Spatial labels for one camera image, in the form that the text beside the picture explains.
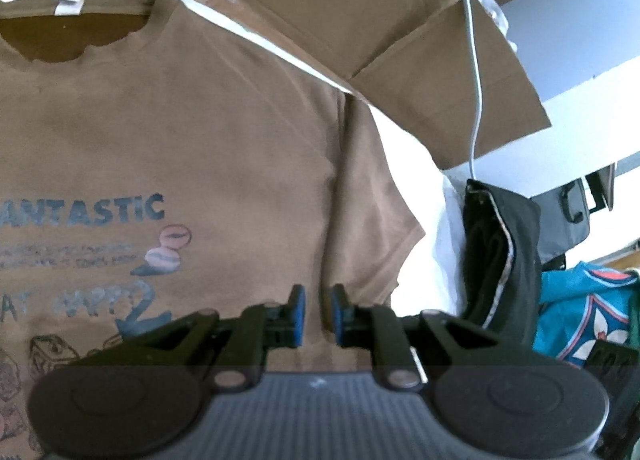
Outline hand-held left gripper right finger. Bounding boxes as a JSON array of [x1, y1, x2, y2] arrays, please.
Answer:
[[331, 284, 531, 391]]

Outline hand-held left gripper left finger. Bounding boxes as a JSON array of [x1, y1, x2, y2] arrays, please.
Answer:
[[117, 285, 306, 391]]

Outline brown printed t-shirt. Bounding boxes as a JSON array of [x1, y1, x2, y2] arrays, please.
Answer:
[[0, 0, 426, 460]]

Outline black folded clothes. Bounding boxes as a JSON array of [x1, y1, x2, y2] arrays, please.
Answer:
[[460, 179, 544, 356]]

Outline teal patterned blanket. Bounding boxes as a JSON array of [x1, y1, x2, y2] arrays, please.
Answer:
[[532, 260, 640, 372]]

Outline cream bear printed bedsheet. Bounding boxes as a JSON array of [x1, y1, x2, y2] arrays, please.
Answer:
[[0, 0, 468, 317]]

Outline black bag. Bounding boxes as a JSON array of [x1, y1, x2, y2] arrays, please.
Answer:
[[530, 177, 594, 271]]

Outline black chair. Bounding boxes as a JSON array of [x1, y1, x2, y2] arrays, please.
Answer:
[[584, 164, 619, 214]]

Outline flattened cardboard sheet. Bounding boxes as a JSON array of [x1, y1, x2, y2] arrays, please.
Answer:
[[37, 0, 553, 171]]

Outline white cable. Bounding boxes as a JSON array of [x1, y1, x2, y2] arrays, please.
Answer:
[[429, 0, 484, 181]]

